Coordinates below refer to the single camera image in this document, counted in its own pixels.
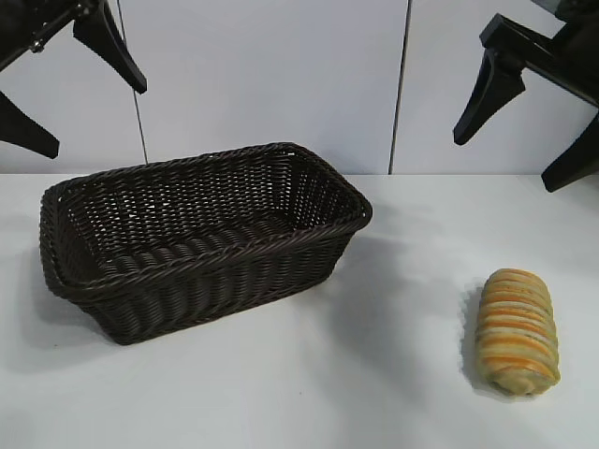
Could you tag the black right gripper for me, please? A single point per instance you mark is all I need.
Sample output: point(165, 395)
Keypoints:
point(571, 61)

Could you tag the dark brown wicker basket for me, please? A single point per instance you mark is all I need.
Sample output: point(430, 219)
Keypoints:
point(210, 276)

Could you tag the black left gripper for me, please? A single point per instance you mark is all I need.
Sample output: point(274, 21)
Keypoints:
point(28, 23)

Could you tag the long ridged golden bread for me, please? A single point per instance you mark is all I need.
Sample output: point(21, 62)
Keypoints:
point(515, 327)

